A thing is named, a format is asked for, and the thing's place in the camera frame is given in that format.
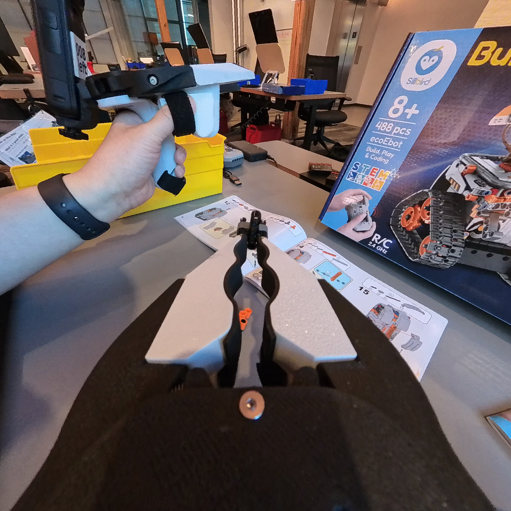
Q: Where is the blue cover booklet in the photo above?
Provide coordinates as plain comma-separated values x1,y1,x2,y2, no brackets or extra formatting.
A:
485,413,511,450

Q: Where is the person's left hand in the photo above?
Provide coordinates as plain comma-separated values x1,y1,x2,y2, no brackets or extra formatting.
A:
63,105,188,224

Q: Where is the grey desk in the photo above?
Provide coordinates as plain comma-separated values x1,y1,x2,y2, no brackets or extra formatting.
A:
255,140,346,193
0,158,511,511

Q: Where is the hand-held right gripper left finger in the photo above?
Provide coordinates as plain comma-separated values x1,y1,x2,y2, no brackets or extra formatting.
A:
144,236,242,380

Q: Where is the black toy connector piece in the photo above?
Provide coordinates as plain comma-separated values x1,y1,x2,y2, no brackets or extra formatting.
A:
236,210,267,250

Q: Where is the grey blue battery module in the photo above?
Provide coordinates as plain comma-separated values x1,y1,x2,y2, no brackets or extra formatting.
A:
222,145,245,168

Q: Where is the red bag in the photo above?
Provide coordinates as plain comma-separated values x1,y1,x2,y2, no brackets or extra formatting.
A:
245,121,283,144

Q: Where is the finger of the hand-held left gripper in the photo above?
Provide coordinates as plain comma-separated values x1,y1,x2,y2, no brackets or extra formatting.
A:
191,62,256,95

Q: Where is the black office chair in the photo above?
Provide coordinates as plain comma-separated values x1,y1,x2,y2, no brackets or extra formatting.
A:
296,54,353,155

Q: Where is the yellow plastic bin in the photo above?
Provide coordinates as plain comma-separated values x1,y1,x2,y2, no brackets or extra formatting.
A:
10,121,227,219

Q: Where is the blue plastic bin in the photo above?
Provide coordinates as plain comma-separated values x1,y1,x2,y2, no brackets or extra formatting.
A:
290,78,329,96

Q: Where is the wooden top desk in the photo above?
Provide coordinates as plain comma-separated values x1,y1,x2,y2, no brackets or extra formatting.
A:
239,85,348,141

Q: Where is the robot kit box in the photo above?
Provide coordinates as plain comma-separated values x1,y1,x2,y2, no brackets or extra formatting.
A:
319,26,511,326

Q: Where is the black power adapter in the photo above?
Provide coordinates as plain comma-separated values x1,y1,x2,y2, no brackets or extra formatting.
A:
228,140,269,162

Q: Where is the laminated instruction sheet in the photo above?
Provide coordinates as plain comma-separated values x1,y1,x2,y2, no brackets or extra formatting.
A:
0,110,57,167

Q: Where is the open instruction booklet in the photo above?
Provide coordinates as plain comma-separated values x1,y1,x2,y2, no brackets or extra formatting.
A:
174,195,448,382

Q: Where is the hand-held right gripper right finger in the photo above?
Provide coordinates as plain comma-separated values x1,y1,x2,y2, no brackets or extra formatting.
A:
257,237,358,379

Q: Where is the black wristband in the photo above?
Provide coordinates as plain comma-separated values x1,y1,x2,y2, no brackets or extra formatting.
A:
37,173,111,241

